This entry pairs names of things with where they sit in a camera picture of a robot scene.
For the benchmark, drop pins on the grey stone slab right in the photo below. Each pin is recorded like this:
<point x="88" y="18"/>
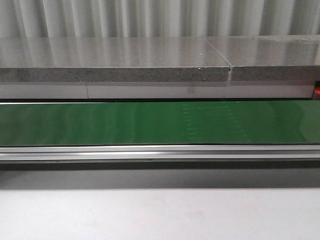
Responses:
<point x="271" y="58"/>

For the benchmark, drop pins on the grey stone slab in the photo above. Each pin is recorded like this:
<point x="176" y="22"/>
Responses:
<point x="110" y="59"/>
<point x="271" y="58"/>

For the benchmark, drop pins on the green conveyor belt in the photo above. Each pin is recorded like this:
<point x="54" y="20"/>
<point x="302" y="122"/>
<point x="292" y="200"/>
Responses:
<point x="180" y="122"/>

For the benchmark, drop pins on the grey stone slab left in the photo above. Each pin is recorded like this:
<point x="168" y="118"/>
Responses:
<point x="110" y="59"/>

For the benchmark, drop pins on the white panel under slab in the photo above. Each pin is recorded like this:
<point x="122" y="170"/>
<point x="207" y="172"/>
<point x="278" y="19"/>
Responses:
<point x="156" y="90"/>

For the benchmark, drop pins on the red object at right edge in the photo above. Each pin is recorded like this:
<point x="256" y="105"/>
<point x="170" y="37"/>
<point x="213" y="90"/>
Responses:
<point x="316" y="94"/>

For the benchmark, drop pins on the grey pleated curtain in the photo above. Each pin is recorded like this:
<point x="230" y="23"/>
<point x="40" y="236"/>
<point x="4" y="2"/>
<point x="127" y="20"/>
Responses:
<point x="158" y="18"/>

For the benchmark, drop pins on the aluminium conveyor side rail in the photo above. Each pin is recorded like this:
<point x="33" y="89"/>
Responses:
<point x="159" y="153"/>

